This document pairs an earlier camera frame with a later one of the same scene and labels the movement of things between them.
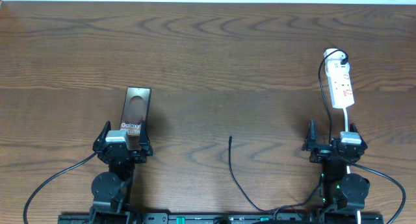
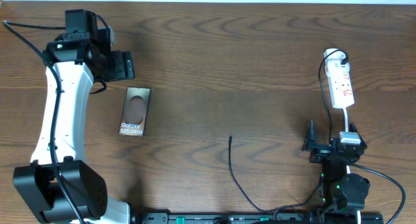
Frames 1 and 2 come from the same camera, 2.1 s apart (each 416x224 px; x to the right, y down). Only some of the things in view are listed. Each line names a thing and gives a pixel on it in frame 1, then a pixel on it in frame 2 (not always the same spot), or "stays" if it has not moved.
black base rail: (132, 218) stays
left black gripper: (144, 152) -> (125, 65)
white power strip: (339, 78) stays
